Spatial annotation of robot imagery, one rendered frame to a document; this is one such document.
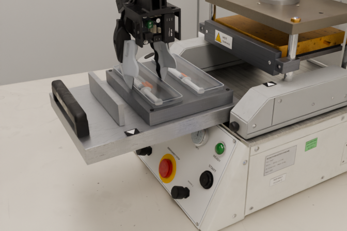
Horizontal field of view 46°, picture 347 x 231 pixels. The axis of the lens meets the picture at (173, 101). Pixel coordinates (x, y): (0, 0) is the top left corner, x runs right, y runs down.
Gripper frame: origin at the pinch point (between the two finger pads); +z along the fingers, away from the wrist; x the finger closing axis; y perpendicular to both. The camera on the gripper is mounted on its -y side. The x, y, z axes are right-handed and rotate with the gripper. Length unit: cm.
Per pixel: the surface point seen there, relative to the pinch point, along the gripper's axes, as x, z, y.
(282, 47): 22.7, -4.7, 10.2
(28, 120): -17, 26, -43
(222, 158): 8.4, 12.6, 13.3
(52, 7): 17, 25, -151
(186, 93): 4.7, 1.4, 6.8
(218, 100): 9.4, 2.7, 10.0
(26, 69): -1, 57, -153
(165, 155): 4.8, 20.2, -1.9
